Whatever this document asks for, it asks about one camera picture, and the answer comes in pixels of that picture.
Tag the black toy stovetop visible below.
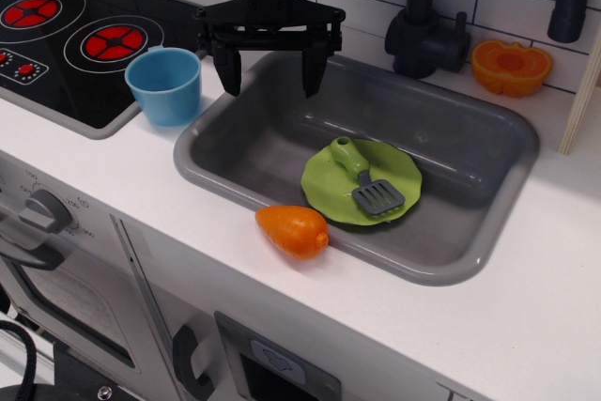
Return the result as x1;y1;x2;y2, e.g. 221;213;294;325
1;0;198;139

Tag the orange toy carrot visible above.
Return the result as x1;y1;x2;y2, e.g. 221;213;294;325
254;206;330;260

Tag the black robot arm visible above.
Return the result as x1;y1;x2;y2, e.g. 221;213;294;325
198;0;346;97

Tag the wooden side panel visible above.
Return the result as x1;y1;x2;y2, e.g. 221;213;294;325
558;58;600;155

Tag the grey cabinet door handle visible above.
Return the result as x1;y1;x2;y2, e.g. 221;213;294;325
172;325;215;401

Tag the grey plastic sink basin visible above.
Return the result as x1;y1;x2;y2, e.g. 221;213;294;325
174;53;539;285

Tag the dark grey toy faucet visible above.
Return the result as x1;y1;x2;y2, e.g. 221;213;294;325
385;0;588;79

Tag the blue plastic cup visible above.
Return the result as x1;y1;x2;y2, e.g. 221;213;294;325
125;46;202;127

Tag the orange toy pumpkin half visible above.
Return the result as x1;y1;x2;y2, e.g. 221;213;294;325
470;39;553;98

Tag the green handled grey spatula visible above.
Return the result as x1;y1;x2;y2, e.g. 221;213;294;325
329;136;406;216

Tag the green plastic plate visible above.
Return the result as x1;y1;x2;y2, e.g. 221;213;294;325
300;139;423;226

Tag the grey oven knob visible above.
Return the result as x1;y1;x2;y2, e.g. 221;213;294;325
18;190;72;233

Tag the toy oven door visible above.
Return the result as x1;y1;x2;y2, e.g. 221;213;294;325
0;226;142;374

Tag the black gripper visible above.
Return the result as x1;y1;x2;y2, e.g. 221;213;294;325
196;0;346;98

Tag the black cable lower left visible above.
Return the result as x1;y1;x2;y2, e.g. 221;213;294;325
0;319;38;401

